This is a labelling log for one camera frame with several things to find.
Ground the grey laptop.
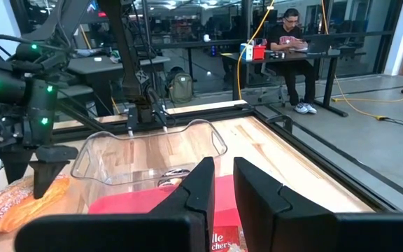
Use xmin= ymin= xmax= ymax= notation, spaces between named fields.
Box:
xmin=294 ymin=34 xmax=332 ymax=55

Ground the black aluminium table frame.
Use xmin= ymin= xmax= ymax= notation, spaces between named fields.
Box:
xmin=52 ymin=99 xmax=403 ymax=214

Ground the red box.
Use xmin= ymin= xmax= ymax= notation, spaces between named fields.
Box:
xmin=253 ymin=44 xmax=267 ymax=61

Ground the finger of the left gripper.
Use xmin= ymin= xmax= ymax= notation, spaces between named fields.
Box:
xmin=0 ymin=148 xmax=34 ymax=185
xmin=29 ymin=146 xmax=79 ymax=200

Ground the clear plastic bin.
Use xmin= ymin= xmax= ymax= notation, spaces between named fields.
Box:
xmin=70 ymin=118 xmax=229 ymax=215

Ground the blue white box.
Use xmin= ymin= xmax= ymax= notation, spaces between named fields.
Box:
xmin=239 ymin=42 xmax=255 ymax=62

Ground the sugared bread pastry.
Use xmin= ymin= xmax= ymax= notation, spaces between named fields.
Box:
xmin=0 ymin=174 xmax=71 ymax=234

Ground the yellow extension cable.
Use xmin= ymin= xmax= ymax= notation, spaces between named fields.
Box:
xmin=236 ymin=0 xmax=403 ymax=122

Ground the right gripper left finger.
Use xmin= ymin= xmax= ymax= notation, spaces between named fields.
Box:
xmin=14 ymin=156 xmax=216 ymax=252

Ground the black curved frame hook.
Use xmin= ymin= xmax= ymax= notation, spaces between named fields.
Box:
xmin=266 ymin=114 xmax=295 ymax=135

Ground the person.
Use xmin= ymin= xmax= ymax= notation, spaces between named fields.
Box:
xmin=267 ymin=7 xmax=318 ymax=115

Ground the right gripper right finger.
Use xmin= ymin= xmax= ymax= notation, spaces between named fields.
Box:
xmin=233 ymin=157 xmax=403 ymax=252

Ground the pink plastic bin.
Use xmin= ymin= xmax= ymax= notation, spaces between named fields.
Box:
xmin=87 ymin=174 xmax=246 ymax=252

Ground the chocolate frosted donut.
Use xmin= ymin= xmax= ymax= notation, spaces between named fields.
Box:
xmin=157 ymin=168 xmax=192 ymax=188

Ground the red snack packet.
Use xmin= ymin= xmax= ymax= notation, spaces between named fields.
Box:
xmin=210 ymin=209 xmax=248 ymax=252

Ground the black office desk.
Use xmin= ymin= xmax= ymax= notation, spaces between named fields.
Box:
xmin=221 ymin=48 xmax=350 ymax=118

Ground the green backpack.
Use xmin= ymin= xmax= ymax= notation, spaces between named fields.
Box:
xmin=168 ymin=72 xmax=195 ymax=104

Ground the grey table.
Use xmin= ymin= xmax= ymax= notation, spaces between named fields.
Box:
xmin=66 ymin=55 xmax=171 ymax=118

